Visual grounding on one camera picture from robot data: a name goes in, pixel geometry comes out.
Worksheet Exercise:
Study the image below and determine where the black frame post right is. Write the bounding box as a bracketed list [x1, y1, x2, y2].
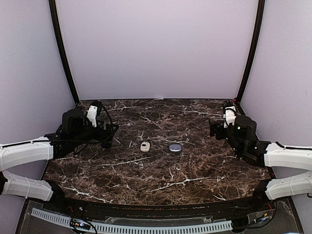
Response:
[236, 0, 265, 104]

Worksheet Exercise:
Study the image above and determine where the circuit board with wires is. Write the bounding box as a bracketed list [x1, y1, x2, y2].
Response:
[69, 218, 91, 231]
[253, 213, 271, 223]

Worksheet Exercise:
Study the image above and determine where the black frame post left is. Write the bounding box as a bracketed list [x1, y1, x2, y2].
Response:
[48, 0, 80, 105]

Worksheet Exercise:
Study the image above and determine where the beige earbud charging case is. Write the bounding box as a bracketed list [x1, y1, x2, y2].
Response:
[140, 141, 151, 153]

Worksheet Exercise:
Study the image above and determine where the right circuit board with wires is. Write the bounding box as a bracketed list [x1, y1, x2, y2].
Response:
[253, 213, 271, 223]

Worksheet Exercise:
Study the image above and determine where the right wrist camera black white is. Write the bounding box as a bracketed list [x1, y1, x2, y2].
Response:
[223, 100, 236, 128]

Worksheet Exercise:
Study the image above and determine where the black frame post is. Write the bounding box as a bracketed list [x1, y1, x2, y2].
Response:
[48, 0, 80, 105]
[236, 0, 265, 104]

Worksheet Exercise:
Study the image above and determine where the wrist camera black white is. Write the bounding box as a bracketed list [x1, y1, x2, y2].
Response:
[223, 100, 236, 128]
[86, 101, 102, 128]

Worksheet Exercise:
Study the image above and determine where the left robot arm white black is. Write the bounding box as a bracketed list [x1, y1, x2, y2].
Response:
[0, 105, 119, 213]

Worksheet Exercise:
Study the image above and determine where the black front table rail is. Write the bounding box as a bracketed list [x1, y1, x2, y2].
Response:
[57, 197, 260, 218]

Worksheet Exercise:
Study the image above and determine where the grey slotted cable duct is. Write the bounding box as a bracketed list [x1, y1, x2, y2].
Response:
[30, 208, 233, 234]

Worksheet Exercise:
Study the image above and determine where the black earbud charging case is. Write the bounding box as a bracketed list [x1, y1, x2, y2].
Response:
[101, 141, 112, 149]

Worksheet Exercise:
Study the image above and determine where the left circuit board with wires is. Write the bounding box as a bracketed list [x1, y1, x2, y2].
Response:
[69, 218, 91, 231]

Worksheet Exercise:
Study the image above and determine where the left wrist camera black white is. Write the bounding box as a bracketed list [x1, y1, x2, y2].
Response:
[86, 101, 102, 128]

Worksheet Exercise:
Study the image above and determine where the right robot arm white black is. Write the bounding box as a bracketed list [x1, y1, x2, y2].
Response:
[209, 116, 312, 212]

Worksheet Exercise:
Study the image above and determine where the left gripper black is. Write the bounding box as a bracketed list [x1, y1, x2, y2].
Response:
[71, 119, 119, 148]

